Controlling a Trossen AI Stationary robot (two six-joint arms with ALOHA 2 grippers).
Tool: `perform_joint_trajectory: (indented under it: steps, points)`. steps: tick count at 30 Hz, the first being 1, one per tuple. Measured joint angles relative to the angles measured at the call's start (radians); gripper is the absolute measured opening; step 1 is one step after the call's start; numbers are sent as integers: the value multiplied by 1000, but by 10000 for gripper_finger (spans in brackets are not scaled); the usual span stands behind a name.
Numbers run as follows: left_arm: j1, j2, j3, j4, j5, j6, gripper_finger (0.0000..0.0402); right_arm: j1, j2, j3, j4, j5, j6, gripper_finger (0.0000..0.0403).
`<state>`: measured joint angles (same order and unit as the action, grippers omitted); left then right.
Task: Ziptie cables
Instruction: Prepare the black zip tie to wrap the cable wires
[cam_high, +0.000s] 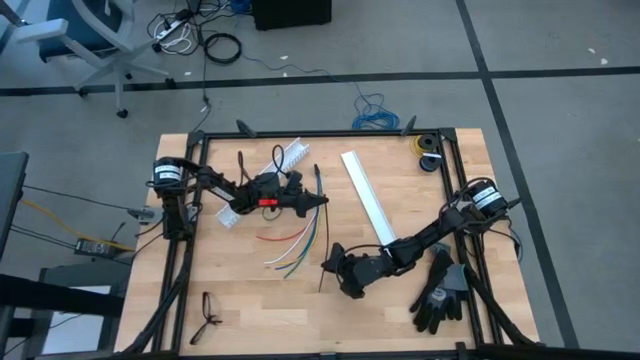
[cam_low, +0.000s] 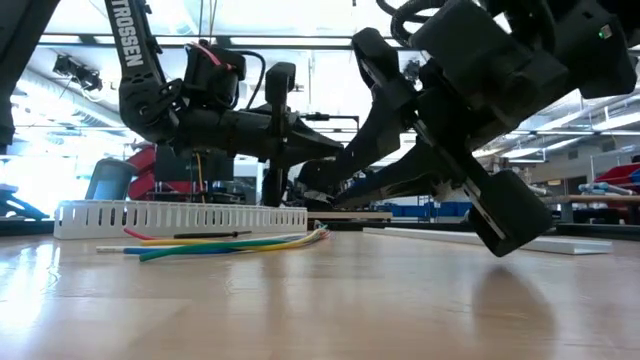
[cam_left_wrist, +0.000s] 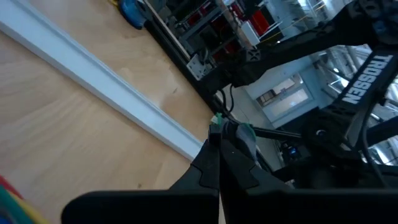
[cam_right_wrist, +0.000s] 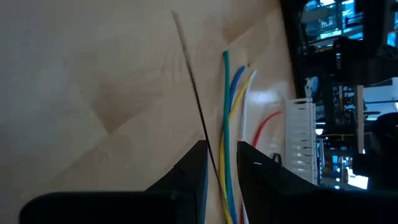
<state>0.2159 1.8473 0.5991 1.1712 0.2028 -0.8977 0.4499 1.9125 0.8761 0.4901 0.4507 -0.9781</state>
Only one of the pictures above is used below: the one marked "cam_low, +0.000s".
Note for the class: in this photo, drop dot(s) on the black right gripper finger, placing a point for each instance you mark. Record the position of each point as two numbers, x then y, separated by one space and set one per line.
510 215
385 120

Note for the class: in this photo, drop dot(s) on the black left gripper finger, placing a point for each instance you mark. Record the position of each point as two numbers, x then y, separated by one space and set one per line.
281 85
277 185

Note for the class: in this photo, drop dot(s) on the black zip tie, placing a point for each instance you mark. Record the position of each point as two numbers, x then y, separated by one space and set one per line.
210 234

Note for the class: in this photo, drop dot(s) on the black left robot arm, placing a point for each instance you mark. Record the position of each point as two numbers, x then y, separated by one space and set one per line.
130 50

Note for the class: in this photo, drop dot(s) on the black monitor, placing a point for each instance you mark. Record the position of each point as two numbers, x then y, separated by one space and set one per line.
220 175

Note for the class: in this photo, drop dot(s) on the shelf with blue bins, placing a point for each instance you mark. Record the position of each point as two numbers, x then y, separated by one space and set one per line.
425 210

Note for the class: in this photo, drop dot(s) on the wooden workbench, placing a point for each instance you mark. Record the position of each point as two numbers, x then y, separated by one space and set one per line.
600 200

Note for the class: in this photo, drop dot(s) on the grey padded roll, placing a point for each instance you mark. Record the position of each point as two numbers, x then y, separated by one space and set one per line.
605 188

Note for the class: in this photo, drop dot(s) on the red cabinet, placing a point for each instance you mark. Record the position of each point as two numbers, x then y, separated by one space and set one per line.
142 170

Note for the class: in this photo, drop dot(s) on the red storage bins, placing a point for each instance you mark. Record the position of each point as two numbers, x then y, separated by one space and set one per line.
617 175

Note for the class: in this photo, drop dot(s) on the black ceiling device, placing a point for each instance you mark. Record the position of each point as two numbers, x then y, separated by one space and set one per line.
77 72

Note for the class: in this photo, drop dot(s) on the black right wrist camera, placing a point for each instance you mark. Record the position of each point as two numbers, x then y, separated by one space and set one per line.
455 35

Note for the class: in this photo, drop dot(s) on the white flat duct cover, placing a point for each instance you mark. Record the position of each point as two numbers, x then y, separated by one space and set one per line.
425 236

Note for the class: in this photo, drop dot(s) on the black aluminium table frame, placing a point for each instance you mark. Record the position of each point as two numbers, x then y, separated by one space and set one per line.
600 230

